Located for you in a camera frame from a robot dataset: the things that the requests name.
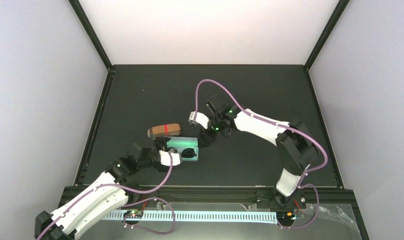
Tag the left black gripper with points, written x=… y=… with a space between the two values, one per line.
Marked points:
x=164 y=145

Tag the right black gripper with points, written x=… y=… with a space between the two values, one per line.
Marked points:
x=206 y=135

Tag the brown plaid glasses case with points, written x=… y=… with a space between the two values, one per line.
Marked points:
x=170 y=129

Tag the blue-grey glasses case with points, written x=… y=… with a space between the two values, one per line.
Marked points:
x=180 y=143

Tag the black sunglasses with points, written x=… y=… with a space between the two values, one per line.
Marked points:
x=188 y=154

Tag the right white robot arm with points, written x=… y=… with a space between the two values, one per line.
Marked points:
x=296 y=151

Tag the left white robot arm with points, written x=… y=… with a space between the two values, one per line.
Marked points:
x=113 y=189

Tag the left small circuit board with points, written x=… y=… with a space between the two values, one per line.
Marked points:
x=133 y=214

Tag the small circuit board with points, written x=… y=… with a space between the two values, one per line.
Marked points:
x=133 y=214
x=288 y=216

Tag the right small circuit board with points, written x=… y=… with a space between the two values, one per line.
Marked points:
x=288 y=216

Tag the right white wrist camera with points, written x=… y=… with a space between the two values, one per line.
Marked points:
x=198 y=118

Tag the white slotted cable duct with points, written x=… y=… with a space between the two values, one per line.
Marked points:
x=198 y=216

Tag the black front frame rail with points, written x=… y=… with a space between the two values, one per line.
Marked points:
x=329 y=214

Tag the left black frame post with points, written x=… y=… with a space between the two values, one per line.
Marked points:
x=85 y=22

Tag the black frame post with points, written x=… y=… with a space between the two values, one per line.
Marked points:
x=85 y=22
x=326 y=32

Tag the right black frame post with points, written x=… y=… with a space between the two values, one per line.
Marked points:
x=326 y=32

